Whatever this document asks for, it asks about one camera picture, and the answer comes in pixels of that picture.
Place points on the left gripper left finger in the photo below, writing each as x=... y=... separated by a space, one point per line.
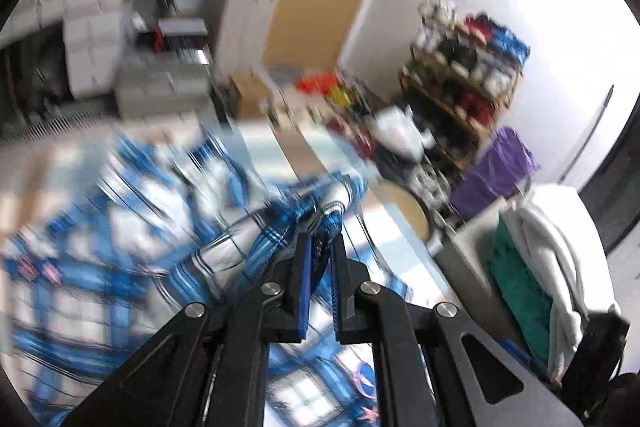
x=208 y=367

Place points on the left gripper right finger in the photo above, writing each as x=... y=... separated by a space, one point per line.
x=435 y=366

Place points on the blue white plaid garment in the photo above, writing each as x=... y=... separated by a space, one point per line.
x=165 y=226

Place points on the green folded garment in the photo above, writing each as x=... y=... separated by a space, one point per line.
x=527 y=301

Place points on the grey storage box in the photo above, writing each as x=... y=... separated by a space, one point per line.
x=464 y=261

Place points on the white folded garment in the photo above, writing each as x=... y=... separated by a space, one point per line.
x=558 y=241

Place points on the checkered bed sheet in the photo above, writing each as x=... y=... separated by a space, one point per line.
x=320 y=166

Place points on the round woven mat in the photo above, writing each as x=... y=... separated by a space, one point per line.
x=410 y=206

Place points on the purple cloth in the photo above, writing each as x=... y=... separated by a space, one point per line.
x=505 y=163

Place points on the white plastic bag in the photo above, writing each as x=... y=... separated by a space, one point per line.
x=394 y=129

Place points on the cardboard box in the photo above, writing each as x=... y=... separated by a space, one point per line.
x=249 y=96

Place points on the red plastic bag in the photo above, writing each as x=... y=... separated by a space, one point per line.
x=318 y=83

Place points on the wooden shoe rack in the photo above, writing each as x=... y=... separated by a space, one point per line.
x=461 y=77

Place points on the black red box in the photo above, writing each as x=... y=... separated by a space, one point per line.
x=177 y=33

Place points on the white drawer dresser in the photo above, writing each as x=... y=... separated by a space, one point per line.
x=94 y=35

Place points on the white tall cabinet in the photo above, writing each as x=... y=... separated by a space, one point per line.
x=242 y=34

